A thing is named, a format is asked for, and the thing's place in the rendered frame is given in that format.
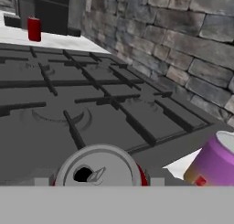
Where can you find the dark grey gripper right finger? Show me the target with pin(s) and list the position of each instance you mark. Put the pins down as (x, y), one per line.
(157, 176)

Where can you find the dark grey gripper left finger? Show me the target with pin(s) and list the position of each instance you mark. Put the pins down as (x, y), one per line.
(41, 176)

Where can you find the red soda can silver top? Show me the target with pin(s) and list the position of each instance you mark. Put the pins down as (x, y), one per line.
(100, 165)

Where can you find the purple soda can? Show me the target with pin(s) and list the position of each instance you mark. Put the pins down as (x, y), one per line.
(214, 163)

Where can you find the dark grey gas hob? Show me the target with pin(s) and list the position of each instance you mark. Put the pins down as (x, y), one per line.
(100, 93)

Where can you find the small black box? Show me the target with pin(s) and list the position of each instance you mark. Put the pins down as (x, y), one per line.
(12, 21)

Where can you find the black countertop appliance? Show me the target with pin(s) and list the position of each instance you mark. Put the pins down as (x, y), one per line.
(50, 9)

